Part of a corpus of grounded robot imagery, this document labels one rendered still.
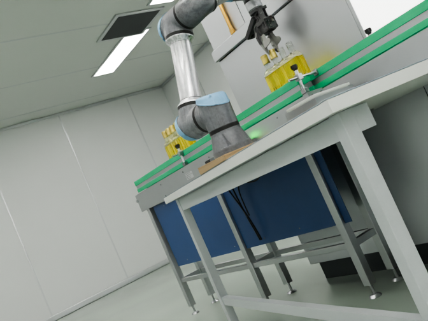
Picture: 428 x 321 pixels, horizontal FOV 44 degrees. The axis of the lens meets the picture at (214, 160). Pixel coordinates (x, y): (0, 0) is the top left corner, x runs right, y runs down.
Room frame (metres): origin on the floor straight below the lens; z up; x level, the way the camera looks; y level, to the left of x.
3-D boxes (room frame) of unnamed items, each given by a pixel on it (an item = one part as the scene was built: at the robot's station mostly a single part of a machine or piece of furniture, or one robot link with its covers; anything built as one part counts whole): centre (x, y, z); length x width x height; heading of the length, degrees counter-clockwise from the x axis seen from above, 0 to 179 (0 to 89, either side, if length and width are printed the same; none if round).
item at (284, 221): (2.91, -0.03, 0.54); 1.59 x 0.18 x 0.43; 35
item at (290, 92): (2.89, 0.05, 0.92); 1.75 x 0.01 x 0.08; 35
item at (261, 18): (2.39, -0.46, 1.29); 0.09 x 0.08 x 0.12; 36
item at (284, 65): (2.36, -0.48, 0.99); 0.06 x 0.06 x 0.21; 35
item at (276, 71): (2.41, -0.44, 0.99); 0.06 x 0.06 x 0.21; 36
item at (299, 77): (2.15, -0.47, 0.95); 0.17 x 0.03 x 0.12; 125
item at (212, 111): (1.93, -0.08, 0.94); 0.13 x 0.12 x 0.14; 41
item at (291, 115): (2.02, -0.48, 0.79); 0.27 x 0.17 x 0.08; 125
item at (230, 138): (1.93, -0.08, 0.82); 0.15 x 0.15 x 0.10
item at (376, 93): (2.17, -0.69, 0.73); 1.58 x 1.52 x 0.04; 22
